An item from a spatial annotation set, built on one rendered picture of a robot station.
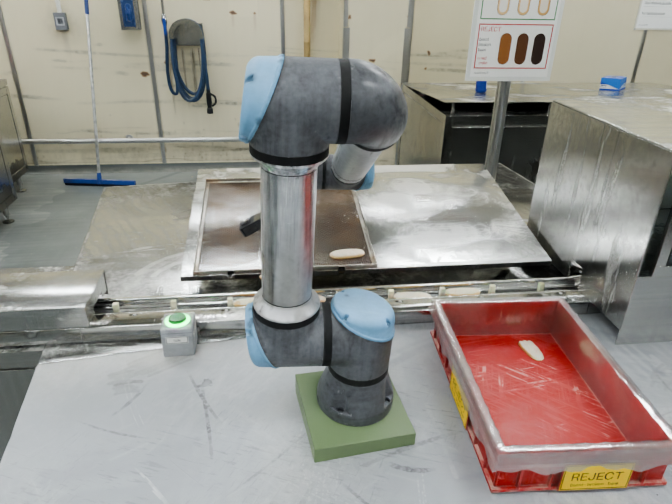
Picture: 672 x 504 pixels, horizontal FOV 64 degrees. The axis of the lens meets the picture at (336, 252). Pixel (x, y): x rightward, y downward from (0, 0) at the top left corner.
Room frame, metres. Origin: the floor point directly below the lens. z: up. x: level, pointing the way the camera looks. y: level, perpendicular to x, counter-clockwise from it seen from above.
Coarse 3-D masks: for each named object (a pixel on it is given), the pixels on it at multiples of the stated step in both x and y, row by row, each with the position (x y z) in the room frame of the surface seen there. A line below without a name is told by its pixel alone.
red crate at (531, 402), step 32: (480, 352) 1.02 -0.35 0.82; (512, 352) 1.02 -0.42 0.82; (544, 352) 1.03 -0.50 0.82; (480, 384) 0.91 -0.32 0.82; (512, 384) 0.91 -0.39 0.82; (544, 384) 0.91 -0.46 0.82; (576, 384) 0.92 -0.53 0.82; (512, 416) 0.82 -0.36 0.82; (544, 416) 0.82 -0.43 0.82; (576, 416) 0.82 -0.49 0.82; (608, 416) 0.82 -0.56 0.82; (480, 448) 0.72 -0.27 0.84; (512, 480) 0.64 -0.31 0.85; (544, 480) 0.64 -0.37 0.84; (640, 480) 0.65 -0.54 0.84
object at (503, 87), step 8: (496, 88) 2.11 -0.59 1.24; (504, 88) 2.07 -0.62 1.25; (496, 96) 2.10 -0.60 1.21; (504, 96) 2.08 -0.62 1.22; (496, 104) 2.08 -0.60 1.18; (504, 104) 2.07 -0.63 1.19; (496, 112) 2.07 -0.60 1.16; (504, 112) 2.08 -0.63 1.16; (496, 120) 2.07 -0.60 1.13; (504, 120) 2.08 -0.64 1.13; (496, 128) 2.07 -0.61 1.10; (496, 136) 2.07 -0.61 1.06; (488, 144) 2.10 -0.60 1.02; (496, 144) 2.08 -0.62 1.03; (488, 152) 2.10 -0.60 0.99; (496, 152) 2.07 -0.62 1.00; (488, 160) 2.08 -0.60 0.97; (496, 160) 2.08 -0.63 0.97; (488, 168) 2.07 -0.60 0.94; (496, 168) 2.08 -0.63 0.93
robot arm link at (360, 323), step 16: (352, 288) 0.85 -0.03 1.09; (336, 304) 0.79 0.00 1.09; (352, 304) 0.80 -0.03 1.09; (368, 304) 0.81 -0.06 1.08; (384, 304) 0.82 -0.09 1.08; (336, 320) 0.78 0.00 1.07; (352, 320) 0.76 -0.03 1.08; (368, 320) 0.76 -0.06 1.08; (384, 320) 0.77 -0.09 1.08; (336, 336) 0.76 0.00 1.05; (352, 336) 0.76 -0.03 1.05; (368, 336) 0.75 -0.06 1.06; (384, 336) 0.77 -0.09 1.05; (336, 352) 0.75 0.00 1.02; (352, 352) 0.75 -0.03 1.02; (368, 352) 0.76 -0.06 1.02; (384, 352) 0.77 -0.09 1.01; (336, 368) 0.78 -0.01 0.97; (352, 368) 0.76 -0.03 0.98; (368, 368) 0.76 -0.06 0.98; (384, 368) 0.78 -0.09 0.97
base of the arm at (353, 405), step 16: (320, 384) 0.81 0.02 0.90; (336, 384) 0.77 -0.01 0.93; (352, 384) 0.76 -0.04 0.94; (368, 384) 0.76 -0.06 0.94; (384, 384) 0.79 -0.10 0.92; (320, 400) 0.79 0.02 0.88; (336, 400) 0.77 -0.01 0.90; (352, 400) 0.76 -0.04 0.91; (368, 400) 0.76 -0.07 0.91; (384, 400) 0.78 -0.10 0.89; (336, 416) 0.76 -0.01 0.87; (352, 416) 0.75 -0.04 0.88; (368, 416) 0.75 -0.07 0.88; (384, 416) 0.77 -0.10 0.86
